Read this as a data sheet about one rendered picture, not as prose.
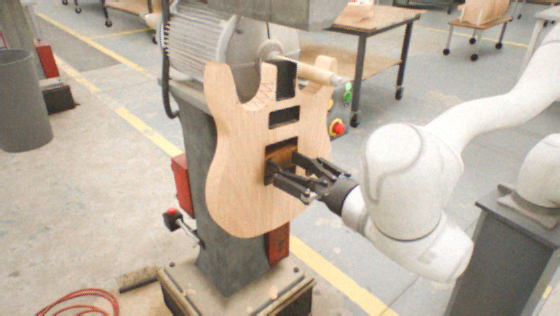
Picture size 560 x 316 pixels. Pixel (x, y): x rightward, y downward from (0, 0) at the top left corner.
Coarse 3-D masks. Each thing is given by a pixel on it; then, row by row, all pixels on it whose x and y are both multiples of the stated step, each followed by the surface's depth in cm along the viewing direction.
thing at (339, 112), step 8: (344, 80) 119; (352, 80) 120; (336, 88) 115; (344, 88) 118; (352, 88) 121; (336, 96) 117; (344, 96) 119; (336, 104) 118; (344, 104) 121; (328, 112) 117; (336, 112) 120; (344, 112) 123; (328, 120) 119; (336, 120) 121; (344, 120) 125; (328, 128) 121; (344, 128) 127; (336, 136) 125
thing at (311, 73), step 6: (294, 60) 88; (300, 66) 85; (306, 66) 84; (312, 66) 84; (300, 72) 85; (306, 72) 84; (312, 72) 82; (318, 72) 81; (324, 72) 81; (330, 72) 80; (306, 78) 85; (312, 78) 83; (318, 78) 81; (324, 78) 80; (330, 78) 80; (324, 84) 81
